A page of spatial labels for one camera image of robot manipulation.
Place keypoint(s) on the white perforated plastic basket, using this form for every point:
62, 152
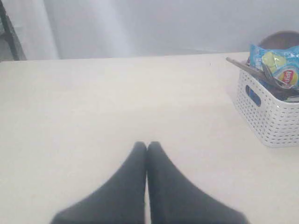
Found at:
274, 122

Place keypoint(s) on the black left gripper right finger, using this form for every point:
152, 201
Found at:
176, 200

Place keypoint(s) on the silver metal fork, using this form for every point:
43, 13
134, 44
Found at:
274, 82

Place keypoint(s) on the brown wooden plate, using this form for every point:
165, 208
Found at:
280, 40

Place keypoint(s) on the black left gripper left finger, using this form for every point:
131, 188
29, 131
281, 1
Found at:
121, 200

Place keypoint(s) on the brown wooden chopstick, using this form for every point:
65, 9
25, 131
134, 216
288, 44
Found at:
246, 68

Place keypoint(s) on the dark metal frame post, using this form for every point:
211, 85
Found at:
10, 46

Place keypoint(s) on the blue Lay's chips bag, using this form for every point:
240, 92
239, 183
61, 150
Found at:
282, 63

